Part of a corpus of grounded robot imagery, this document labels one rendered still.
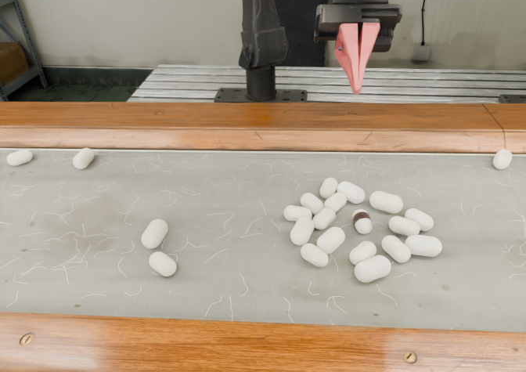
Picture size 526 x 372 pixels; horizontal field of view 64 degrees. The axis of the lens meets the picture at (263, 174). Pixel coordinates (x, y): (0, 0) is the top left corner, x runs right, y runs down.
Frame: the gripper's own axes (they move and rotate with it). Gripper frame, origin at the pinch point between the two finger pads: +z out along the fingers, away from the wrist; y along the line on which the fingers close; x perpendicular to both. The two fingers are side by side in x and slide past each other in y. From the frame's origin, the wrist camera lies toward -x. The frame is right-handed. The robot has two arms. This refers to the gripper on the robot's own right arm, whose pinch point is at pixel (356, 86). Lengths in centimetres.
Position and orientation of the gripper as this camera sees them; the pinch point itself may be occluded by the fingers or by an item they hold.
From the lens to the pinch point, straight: 53.5
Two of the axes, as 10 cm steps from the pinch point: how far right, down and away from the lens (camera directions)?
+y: 10.0, 0.2, -0.7
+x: 0.6, 2.4, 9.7
